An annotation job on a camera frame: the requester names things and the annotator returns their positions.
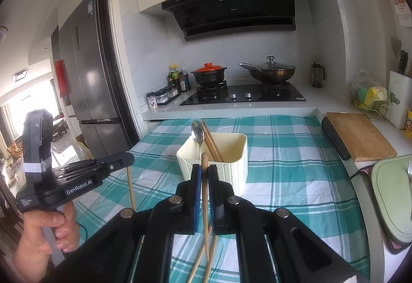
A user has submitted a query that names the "large steel spoon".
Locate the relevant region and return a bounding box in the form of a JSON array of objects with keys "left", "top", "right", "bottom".
[{"left": 191, "top": 120, "right": 205, "bottom": 147}]

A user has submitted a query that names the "person left hand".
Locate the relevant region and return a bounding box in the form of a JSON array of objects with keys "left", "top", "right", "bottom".
[{"left": 12, "top": 201, "right": 80, "bottom": 282}]

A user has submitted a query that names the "teal white checkered tablecloth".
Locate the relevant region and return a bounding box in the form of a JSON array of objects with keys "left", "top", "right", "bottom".
[{"left": 75, "top": 115, "right": 370, "bottom": 277}]

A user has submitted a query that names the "cream ribbed utensil holder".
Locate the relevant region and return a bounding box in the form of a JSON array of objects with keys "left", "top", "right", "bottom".
[{"left": 176, "top": 132, "right": 248, "bottom": 196}]

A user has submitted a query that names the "pale green tray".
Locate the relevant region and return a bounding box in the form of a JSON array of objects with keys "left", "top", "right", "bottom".
[{"left": 370, "top": 155, "right": 411, "bottom": 246}]

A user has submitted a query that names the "white label spice jar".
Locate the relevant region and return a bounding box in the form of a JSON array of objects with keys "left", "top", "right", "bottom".
[{"left": 146, "top": 92, "right": 158, "bottom": 110}]

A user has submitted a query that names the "wooden cutting board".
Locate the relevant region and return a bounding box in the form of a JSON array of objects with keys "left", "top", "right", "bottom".
[{"left": 326, "top": 112, "right": 397, "bottom": 162}]

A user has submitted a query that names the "grey refrigerator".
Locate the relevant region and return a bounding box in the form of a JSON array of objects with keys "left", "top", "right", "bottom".
[{"left": 59, "top": 0, "right": 129, "bottom": 159}]

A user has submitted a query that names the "spice jar rack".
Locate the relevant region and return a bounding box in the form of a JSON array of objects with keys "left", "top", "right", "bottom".
[{"left": 154, "top": 84, "right": 180, "bottom": 106}]

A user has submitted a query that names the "black gas cooktop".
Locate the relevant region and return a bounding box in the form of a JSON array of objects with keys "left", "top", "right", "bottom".
[{"left": 181, "top": 81, "right": 306, "bottom": 106}]

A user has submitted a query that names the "sauce bottles group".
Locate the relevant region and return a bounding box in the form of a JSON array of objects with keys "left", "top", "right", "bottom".
[{"left": 168, "top": 64, "right": 191, "bottom": 93}]

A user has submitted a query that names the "dark wok glass lid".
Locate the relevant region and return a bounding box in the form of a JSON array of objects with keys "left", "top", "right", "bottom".
[{"left": 238, "top": 56, "right": 296, "bottom": 84}]

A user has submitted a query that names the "plastic bag with fruit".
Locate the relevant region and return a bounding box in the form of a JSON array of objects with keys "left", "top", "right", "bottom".
[{"left": 351, "top": 69, "right": 388, "bottom": 115}]

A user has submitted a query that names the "yellow snack packet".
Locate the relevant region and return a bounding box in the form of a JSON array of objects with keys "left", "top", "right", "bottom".
[{"left": 405, "top": 109, "right": 412, "bottom": 137}]

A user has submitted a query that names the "dark glass jug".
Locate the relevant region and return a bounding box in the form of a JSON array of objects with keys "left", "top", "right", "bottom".
[{"left": 311, "top": 61, "right": 325, "bottom": 88}]

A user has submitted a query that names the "black pot orange lid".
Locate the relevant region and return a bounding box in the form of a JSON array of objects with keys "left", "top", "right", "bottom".
[{"left": 191, "top": 62, "right": 227, "bottom": 86}]

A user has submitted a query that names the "white knife block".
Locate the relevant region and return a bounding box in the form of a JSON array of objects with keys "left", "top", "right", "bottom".
[{"left": 385, "top": 71, "right": 412, "bottom": 129}]

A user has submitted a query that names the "black range hood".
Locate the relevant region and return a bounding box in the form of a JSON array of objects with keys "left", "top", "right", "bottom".
[{"left": 161, "top": 0, "right": 296, "bottom": 41}]

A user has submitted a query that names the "wall calendar poster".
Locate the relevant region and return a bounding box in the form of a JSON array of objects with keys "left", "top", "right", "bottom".
[{"left": 392, "top": 0, "right": 412, "bottom": 28}]

